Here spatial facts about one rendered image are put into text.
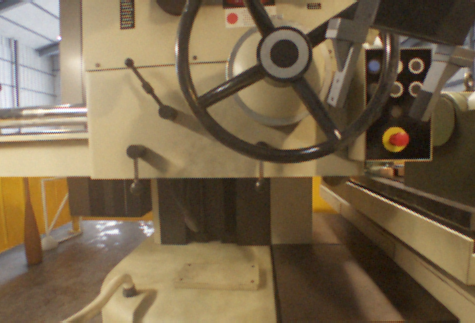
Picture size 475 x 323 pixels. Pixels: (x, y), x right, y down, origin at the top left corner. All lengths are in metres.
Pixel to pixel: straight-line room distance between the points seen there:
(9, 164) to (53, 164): 0.22
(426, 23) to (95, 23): 0.75
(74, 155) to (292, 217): 1.06
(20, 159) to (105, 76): 0.70
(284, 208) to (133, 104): 0.93
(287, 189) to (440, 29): 1.08
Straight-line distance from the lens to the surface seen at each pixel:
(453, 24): 0.41
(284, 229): 1.40
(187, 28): 0.48
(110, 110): 0.78
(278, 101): 0.54
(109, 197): 1.59
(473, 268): 0.73
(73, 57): 1.74
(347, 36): 0.34
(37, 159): 1.32
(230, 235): 1.44
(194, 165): 0.68
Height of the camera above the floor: 1.16
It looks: 4 degrees down
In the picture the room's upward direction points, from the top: 1 degrees counter-clockwise
